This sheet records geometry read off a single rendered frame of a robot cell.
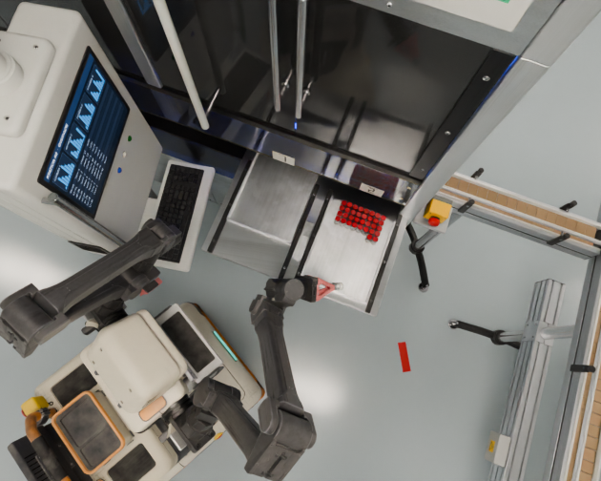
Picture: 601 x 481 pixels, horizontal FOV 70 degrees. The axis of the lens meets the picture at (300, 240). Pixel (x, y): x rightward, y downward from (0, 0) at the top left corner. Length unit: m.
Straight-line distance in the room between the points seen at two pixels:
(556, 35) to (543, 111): 2.45
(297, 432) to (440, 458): 1.82
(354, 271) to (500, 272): 1.34
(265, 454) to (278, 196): 1.06
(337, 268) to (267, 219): 0.32
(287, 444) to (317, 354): 1.61
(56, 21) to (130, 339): 0.81
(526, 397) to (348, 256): 1.01
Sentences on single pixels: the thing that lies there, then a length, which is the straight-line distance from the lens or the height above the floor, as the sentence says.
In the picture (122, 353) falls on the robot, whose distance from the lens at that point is 1.15.
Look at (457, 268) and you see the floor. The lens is 2.70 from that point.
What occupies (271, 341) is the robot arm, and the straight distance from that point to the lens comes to 1.05.
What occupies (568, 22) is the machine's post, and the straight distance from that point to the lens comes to 0.89.
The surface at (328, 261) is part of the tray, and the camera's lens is 1.62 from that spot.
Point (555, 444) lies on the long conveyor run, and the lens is 1.86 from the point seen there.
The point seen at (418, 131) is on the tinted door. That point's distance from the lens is 1.21.
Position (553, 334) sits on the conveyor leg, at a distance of 2.13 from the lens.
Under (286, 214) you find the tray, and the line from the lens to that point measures 1.67.
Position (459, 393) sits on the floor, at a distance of 2.64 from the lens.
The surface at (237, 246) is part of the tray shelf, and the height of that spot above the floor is 0.88.
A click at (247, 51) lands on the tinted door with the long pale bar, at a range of 1.19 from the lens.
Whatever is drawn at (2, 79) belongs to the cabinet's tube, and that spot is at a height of 1.62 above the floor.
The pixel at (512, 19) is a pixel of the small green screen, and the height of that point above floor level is 1.88.
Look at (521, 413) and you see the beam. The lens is 2.16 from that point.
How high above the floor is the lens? 2.46
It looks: 75 degrees down
